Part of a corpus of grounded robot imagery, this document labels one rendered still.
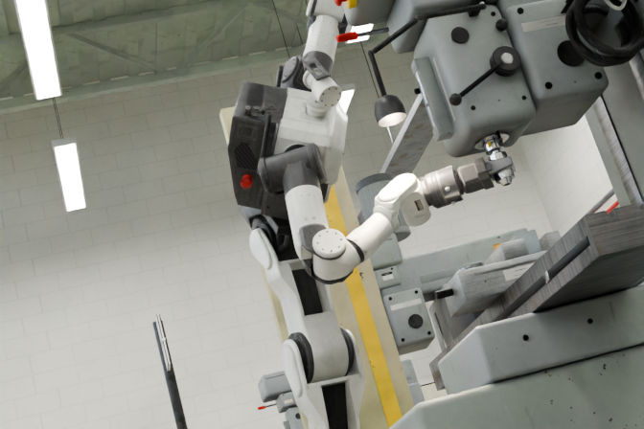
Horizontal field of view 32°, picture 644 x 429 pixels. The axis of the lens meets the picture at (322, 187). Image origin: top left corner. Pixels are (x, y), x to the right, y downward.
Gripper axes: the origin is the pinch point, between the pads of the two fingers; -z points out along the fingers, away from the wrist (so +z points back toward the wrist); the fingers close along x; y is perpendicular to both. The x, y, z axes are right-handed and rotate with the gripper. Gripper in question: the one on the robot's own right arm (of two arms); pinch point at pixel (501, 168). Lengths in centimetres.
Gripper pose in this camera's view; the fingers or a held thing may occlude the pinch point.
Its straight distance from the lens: 268.8
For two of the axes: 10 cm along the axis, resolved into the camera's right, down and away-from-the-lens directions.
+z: -9.3, 3.2, 1.9
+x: 2.8, 2.5, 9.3
